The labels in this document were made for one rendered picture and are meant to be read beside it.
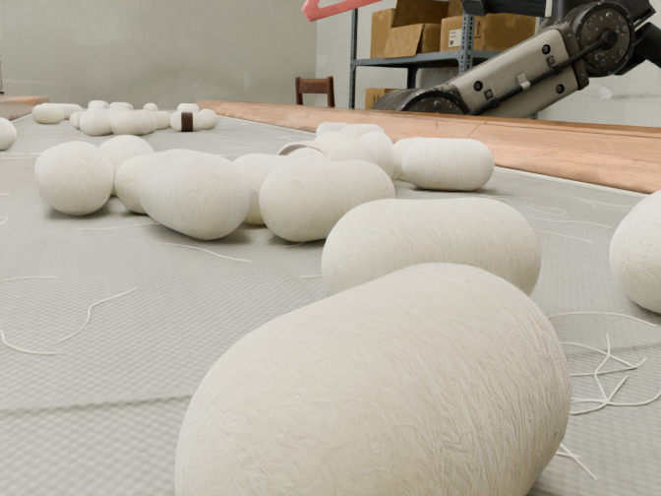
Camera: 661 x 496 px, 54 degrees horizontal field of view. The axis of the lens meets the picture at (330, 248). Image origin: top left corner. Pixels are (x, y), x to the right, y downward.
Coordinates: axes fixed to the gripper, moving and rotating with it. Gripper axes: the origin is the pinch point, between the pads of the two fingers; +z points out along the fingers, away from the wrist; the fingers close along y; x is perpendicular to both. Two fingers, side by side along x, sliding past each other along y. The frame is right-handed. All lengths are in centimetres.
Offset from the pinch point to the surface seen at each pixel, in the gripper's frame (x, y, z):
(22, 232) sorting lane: -5, 48, 26
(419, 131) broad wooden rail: 9.2, 22.7, 5.8
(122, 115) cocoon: -4.2, 9.8, 21.4
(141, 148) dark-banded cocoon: -4.6, 43.2, 21.8
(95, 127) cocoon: -4.7, 9.5, 23.6
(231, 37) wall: 24, -449, -82
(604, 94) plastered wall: 114, -154, -131
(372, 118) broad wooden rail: 9.1, 12.4, 5.1
